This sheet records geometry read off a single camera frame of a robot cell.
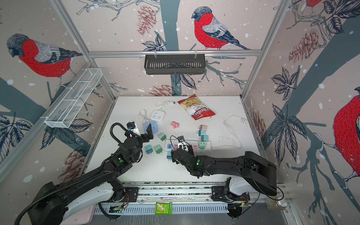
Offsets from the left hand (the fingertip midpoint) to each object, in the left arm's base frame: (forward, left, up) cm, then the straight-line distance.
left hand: (142, 125), depth 77 cm
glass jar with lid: (-36, -66, -15) cm, 77 cm away
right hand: (-9, -18, -15) cm, 25 cm away
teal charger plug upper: (+6, -36, -19) cm, 41 cm away
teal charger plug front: (-9, -14, -22) cm, 27 cm away
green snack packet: (-36, -13, -20) cm, 43 cm away
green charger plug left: (-5, -6, -21) cm, 22 cm away
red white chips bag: (+27, -33, -16) cm, 45 cm away
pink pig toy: (+13, -17, -20) cm, 29 cm away
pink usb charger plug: (+11, -37, -19) cm, 43 cm away
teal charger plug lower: (+2, -37, -19) cm, 42 cm away
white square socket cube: (+23, -3, -20) cm, 30 cm away
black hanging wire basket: (+53, -17, +6) cm, 56 cm away
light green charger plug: (-5, -35, -15) cm, 38 cm away
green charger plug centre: (+4, -8, -20) cm, 22 cm away
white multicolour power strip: (-3, -15, -20) cm, 25 cm away
